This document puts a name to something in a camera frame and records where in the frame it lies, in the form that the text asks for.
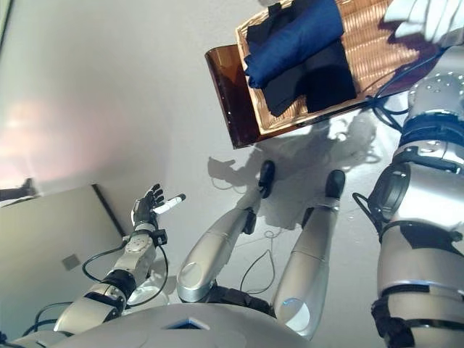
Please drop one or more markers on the left silver robot leg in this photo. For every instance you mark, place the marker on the left silver robot leg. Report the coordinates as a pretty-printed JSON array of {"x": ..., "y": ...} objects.
[{"x": 214, "y": 246}]

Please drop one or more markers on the right silver robot leg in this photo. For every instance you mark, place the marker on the right silver robot leg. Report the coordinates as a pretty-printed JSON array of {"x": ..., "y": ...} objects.
[{"x": 308, "y": 253}]

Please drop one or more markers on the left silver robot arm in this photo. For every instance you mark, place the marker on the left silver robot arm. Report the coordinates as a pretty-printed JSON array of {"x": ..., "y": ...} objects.
[{"x": 134, "y": 253}]

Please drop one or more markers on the rectangular wicker laundry basket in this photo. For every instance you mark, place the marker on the rectangular wicker laundry basket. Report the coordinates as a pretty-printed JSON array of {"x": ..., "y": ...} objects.
[{"x": 377, "y": 47}]

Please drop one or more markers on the white garment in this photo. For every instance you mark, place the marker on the white garment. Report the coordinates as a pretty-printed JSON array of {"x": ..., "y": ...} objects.
[{"x": 424, "y": 14}]

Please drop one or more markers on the blue garment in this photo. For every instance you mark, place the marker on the blue garment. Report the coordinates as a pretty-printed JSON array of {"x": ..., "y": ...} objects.
[{"x": 293, "y": 43}]

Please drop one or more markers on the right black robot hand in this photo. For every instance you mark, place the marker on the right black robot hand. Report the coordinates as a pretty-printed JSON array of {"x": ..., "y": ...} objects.
[{"x": 453, "y": 40}]

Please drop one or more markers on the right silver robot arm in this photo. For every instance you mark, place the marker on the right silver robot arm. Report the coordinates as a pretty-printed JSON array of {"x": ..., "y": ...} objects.
[{"x": 417, "y": 203}]

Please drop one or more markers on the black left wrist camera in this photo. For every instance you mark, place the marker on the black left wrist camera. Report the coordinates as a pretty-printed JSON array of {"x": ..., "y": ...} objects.
[{"x": 160, "y": 237}]

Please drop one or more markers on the silver robot leg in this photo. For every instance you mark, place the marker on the silver robot leg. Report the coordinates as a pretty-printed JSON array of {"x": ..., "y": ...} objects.
[
  {"x": 214, "y": 246},
  {"x": 308, "y": 253}
]

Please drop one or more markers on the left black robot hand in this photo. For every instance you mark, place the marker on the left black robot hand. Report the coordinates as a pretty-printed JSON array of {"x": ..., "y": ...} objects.
[{"x": 145, "y": 208}]

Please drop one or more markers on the brown wooden stool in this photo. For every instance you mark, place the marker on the brown wooden stool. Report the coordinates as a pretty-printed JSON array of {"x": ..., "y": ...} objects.
[{"x": 235, "y": 98}]

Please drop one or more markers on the black garment with loop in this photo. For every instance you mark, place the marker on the black garment with loop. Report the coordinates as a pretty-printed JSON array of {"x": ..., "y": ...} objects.
[{"x": 282, "y": 94}]

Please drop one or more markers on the grey square wall plate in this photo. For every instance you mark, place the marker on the grey square wall plate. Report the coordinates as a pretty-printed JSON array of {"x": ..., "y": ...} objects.
[{"x": 70, "y": 262}]

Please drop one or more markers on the silver robot torso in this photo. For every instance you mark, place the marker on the silver robot torso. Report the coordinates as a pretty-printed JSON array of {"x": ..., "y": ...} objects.
[{"x": 217, "y": 328}]

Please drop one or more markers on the white panel with black edge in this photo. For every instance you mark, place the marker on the white panel with black edge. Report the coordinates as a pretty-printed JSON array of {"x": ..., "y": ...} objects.
[{"x": 54, "y": 224}]

